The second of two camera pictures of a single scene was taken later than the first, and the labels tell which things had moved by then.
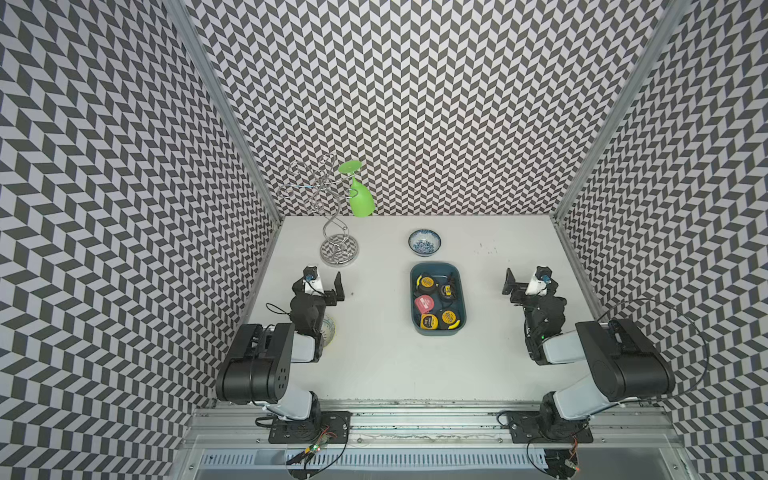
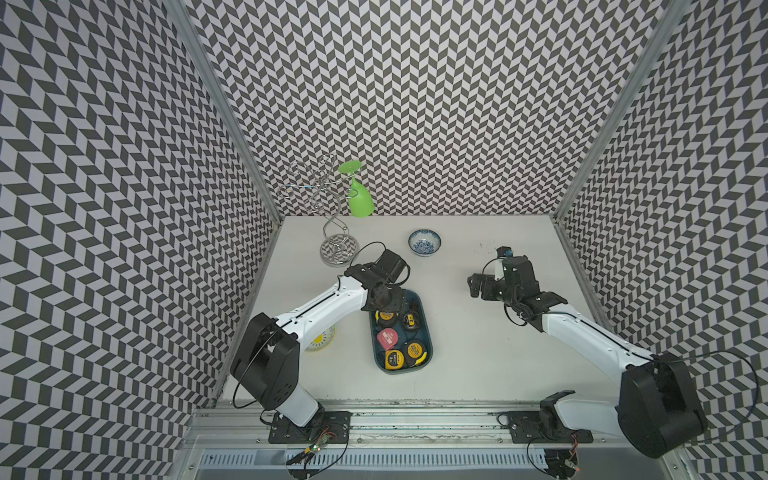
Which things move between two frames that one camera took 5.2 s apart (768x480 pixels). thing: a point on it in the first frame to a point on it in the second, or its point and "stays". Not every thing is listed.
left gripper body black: [329, 299] to [391, 301]
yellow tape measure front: [429, 321] to [394, 359]
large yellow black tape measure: [426, 284] to [385, 319]
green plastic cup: [361, 204] stays
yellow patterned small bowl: [328, 331] stays
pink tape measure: [424, 303] to [389, 337]
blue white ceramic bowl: [424, 242] stays
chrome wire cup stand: [318, 187] stays
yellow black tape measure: [450, 319] to [414, 352]
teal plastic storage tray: [438, 298] to [402, 340]
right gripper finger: [509, 282] to [474, 283]
